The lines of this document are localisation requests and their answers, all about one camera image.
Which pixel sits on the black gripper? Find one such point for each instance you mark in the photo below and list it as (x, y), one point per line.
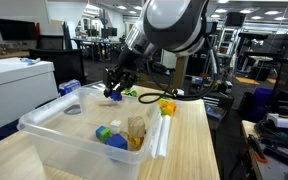
(124, 66)

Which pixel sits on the white lego block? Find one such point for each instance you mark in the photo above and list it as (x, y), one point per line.
(115, 126)

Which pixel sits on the clear plastic storage box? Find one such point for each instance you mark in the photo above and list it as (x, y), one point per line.
(67, 150)

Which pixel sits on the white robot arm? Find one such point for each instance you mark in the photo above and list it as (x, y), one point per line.
(170, 20)

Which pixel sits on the wooden cylinder block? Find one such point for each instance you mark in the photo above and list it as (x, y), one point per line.
(136, 126)

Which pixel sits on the orange block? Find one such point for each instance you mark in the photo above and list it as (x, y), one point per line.
(171, 108)

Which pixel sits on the yellow translucent block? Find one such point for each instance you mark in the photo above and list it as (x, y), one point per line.
(135, 142)

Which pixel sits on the white cardboard box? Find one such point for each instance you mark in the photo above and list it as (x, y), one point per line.
(14, 93)

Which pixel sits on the black speaker box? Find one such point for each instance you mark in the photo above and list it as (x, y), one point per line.
(235, 19)

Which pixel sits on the blue and white carton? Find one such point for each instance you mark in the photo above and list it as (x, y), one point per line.
(69, 86)

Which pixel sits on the blue and green cube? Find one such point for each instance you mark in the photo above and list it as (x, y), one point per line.
(103, 132)

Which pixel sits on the black mesh office chair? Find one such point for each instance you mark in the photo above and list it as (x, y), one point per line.
(67, 66)
(49, 42)

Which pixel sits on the small blue white item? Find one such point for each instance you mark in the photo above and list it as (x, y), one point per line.
(30, 61)

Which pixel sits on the red object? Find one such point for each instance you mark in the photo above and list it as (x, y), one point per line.
(37, 30)

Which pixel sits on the blue plastic object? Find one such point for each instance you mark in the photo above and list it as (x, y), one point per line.
(213, 112)

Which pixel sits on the black cart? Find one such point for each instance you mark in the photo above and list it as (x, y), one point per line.
(224, 100)

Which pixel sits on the wide black monitor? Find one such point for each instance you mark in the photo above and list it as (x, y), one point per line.
(15, 29)

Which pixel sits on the wooden desk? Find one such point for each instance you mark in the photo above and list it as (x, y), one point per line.
(4, 55)

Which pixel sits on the blue bin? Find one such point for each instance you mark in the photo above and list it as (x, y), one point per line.
(263, 98)

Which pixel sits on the white device with black knob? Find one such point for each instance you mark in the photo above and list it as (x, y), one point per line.
(283, 121)

